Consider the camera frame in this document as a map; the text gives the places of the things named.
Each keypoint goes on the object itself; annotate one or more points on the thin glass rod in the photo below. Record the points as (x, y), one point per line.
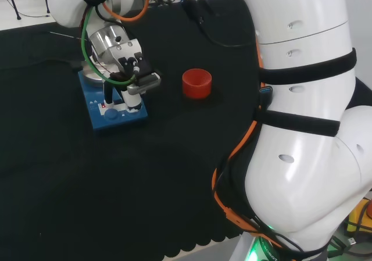
(65, 35)

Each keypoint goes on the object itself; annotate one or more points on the silver plug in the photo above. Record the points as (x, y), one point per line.
(351, 241)

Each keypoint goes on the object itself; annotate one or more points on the yellow stop button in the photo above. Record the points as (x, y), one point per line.
(363, 217)

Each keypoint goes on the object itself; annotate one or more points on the grey wrist camera black bracket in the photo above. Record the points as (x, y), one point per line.
(145, 83)

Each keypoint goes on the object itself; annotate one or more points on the black bench cloth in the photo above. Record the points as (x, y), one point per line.
(87, 185)

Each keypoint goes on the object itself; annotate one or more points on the heater with blue base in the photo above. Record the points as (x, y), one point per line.
(116, 124)

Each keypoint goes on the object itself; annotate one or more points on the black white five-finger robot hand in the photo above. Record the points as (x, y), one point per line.
(132, 98)

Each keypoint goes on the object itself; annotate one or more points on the blue plug connector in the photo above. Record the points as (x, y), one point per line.
(266, 90)

